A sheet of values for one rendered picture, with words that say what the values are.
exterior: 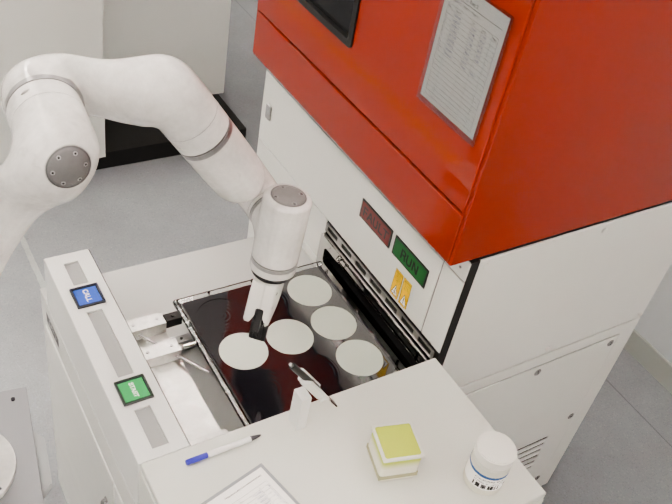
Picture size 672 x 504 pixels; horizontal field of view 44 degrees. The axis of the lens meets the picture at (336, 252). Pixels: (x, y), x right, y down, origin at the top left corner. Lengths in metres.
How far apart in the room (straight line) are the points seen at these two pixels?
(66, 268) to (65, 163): 0.74
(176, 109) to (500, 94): 0.49
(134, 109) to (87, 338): 0.62
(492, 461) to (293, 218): 0.52
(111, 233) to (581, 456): 1.92
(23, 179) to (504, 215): 0.82
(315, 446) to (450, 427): 0.26
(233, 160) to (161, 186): 2.37
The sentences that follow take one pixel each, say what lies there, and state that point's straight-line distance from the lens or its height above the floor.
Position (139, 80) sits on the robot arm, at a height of 1.60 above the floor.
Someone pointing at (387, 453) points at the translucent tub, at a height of 1.03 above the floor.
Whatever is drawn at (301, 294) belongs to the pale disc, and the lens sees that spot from 1.85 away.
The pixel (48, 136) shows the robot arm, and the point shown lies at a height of 1.57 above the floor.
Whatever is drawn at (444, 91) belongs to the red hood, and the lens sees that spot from 1.42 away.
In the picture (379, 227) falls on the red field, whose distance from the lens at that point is 1.75.
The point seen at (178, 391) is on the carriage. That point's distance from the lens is 1.66.
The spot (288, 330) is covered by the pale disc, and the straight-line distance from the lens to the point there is 1.77.
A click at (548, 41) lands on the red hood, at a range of 1.31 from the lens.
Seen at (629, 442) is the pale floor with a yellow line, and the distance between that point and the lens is 3.11.
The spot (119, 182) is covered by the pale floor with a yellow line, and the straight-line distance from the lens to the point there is 3.62.
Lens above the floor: 2.17
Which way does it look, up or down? 40 degrees down
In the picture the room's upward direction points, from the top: 12 degrees clockwise
